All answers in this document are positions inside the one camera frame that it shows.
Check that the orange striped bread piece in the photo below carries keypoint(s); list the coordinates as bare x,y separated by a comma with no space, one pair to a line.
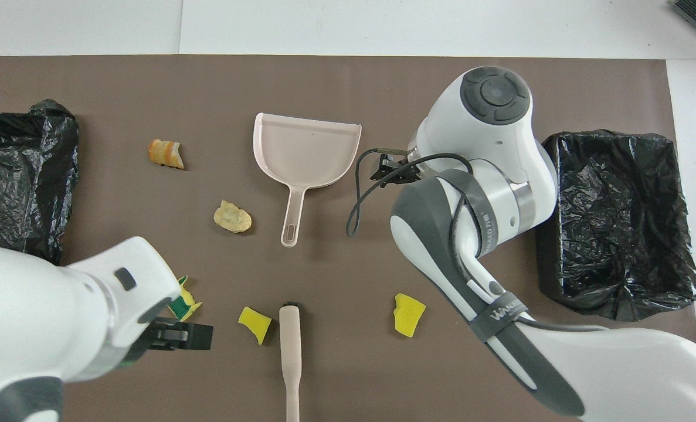
165,153

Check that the pink plastic dustpan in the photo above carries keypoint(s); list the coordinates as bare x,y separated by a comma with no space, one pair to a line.
306,152

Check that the pale lumpy bread piece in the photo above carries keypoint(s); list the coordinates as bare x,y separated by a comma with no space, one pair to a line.
232,217

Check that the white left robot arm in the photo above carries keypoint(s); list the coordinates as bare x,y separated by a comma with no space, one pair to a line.
31,316

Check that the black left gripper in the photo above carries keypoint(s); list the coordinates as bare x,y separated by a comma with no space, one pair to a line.
145,340

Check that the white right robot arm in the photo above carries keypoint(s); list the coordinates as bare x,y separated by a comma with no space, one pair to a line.
494,146

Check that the large yellow sponge piece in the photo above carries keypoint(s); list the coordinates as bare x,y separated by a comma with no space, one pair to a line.
408,315

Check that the small yellow sponge piece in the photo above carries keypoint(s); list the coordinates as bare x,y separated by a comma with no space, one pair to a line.
255,322

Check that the brown paper mat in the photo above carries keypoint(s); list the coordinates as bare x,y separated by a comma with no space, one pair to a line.
207,88

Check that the green yellow sponge piece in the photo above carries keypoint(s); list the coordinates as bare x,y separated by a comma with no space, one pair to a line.
189,302

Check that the beige hand brush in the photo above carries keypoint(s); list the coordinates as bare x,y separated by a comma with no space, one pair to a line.
289,340

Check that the black bag lined bin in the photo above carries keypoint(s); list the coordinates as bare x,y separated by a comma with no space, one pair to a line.
13,176
617,234

